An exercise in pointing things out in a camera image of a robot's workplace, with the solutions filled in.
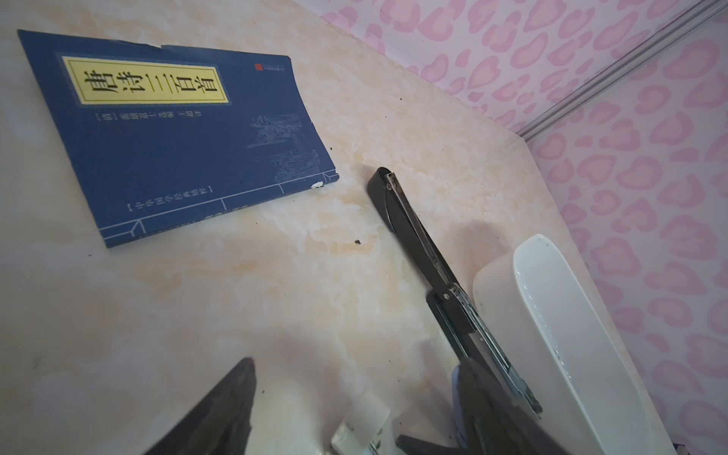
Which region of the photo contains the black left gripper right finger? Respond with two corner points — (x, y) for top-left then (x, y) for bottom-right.
(458, 358), (567, 454)

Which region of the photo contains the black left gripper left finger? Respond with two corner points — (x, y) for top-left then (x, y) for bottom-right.
(147, 358), (257, 454)

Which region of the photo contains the black long stapler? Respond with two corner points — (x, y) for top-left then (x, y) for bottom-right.
(367, 167), (543, 415)

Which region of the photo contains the grey white mini stapler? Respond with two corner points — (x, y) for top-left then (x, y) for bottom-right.
(331, 390), (395, 455)

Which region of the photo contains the white plastic tray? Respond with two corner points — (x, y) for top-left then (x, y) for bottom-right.
(473, 234), (655, 454)

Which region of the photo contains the blue book yellow label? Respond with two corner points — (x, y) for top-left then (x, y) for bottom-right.
(18, 30), (339, 248)

